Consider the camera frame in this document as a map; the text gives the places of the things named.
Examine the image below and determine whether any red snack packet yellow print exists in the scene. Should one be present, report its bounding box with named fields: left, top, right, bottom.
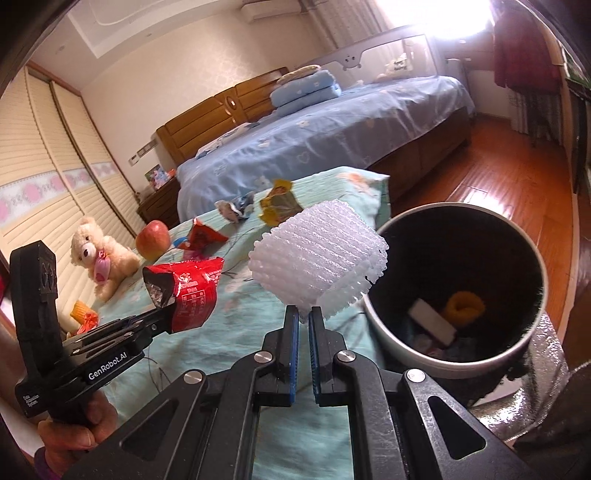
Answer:
left=178, top=217, right=229, bottom=261

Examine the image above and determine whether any floral turquoise tablecloth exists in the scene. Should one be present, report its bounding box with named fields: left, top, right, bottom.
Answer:
left=60, top=167, right=393, bottom=480

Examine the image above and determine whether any wall switch panel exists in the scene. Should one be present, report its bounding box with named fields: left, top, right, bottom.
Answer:
left=129, top=142, right=158, bottom=167

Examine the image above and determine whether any yellow corn toy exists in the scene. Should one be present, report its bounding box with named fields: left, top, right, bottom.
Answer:
left=69, top=300, right=93, bottom=330

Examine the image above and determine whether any white bed guard rail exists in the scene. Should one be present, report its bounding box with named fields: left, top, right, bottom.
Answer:
left=295, top=25, right=439, bottom=88

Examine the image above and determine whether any wooden headboard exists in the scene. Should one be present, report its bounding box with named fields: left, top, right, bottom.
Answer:
left=156, top=67, right=289, bottom=167

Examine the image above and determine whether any white air conditioner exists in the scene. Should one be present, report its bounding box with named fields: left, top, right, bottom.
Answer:
left=241, top=0, right=305, bottom=23

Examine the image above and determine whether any picture frame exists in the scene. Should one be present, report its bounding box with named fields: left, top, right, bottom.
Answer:
left=144, top=164, right=168, bottom=191

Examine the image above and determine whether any white foam fruit net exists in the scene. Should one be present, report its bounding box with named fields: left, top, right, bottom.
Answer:
left=248, top=199, right=389, bottom=322

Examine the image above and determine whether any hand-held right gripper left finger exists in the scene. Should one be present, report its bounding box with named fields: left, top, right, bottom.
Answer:
left=60, top=305, right=301, bottom=480

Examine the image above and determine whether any cream louvred wardrobe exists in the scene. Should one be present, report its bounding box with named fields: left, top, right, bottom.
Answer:
left=0, top=65, right=148, bottom=287

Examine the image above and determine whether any round trash bin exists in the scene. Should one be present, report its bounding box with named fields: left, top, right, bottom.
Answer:
left=362, top=202, right=550, bottom=380

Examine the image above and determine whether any person's left hand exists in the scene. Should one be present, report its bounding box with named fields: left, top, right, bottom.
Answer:
left=37, top=392, right=121, bottom=480

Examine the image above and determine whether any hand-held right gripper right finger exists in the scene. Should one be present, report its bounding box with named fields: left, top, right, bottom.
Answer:
left=308, top=305, right=541, bottom=480

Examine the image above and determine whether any pale yellow pillow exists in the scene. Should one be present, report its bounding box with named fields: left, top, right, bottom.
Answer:
left=277, top=65, right=321, bottom=84

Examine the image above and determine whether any white tissue pack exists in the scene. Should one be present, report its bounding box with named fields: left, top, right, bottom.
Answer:
left=409, top=299, right=458, bottom=346

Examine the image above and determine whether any red foil snack packet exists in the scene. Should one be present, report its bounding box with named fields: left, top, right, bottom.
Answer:
left=142, top=256, right=226, bottom=334

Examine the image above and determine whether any white plush toy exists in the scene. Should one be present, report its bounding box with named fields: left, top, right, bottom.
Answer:
left=383, top=53, right=409, bottom=75

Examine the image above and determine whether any beige teddy bear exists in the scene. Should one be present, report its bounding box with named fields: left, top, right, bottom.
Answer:
left=70, top=217, right=140, bottom=303

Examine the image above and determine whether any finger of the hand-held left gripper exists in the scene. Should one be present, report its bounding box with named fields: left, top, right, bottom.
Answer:
left=108, top=307, right=178, bottom=344

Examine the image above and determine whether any folded blue quilt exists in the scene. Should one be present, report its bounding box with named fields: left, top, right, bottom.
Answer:
left=270, top=69, right=342, bottom=109

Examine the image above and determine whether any wooden nightstand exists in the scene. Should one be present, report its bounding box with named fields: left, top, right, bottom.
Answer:
left=137, top=178, right=182, bottom=229

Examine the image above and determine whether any silver foil bubble bag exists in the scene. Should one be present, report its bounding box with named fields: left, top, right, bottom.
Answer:
left=471, top=311, right=571, bottom=446

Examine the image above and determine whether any red yellow apple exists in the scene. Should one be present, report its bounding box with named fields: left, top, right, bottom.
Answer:
left=135, top=220, right=171, bottom=261

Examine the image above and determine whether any patterned grey curtain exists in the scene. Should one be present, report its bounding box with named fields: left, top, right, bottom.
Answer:
left=505, top=83, right=561, bottom=139

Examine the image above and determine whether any blue silver snack wrapper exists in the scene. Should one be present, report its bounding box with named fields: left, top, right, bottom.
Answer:
left=216, top=191, right=256, bottom=223

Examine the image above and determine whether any yellow snack wrapper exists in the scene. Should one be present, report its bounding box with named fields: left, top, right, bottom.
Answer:
left=259, top=179, right=298, bottom=227

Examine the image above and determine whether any bed with blue sheet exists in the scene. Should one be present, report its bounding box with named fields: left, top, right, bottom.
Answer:
left=177, top=75, right=476, bottom=222

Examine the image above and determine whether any black tv cabinet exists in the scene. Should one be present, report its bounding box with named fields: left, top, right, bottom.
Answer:
left=561, top=69, right=591, bottom=195

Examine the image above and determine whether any red white candy wrapper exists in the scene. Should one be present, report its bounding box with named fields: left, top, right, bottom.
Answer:
left=69, top=311, right=100, bottom=340

